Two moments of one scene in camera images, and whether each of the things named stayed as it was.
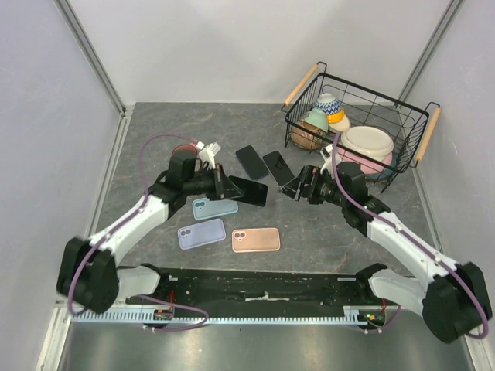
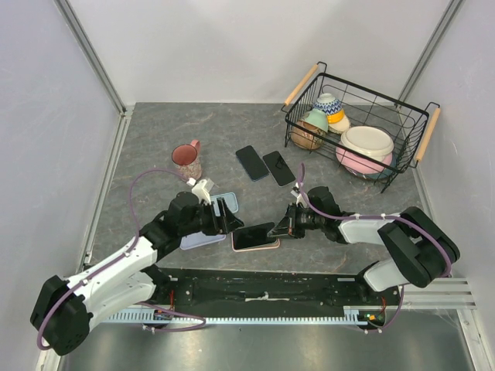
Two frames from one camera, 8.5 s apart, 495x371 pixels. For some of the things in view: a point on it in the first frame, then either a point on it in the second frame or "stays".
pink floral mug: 185,151 stays
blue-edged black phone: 251,162 stays
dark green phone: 253,192 to 253,235
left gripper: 223,187 to 224,223
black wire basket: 382,138 stays
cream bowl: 368,141 stays
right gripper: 295,189 to 285,226
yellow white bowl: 338,121 stays
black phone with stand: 278,167 stays
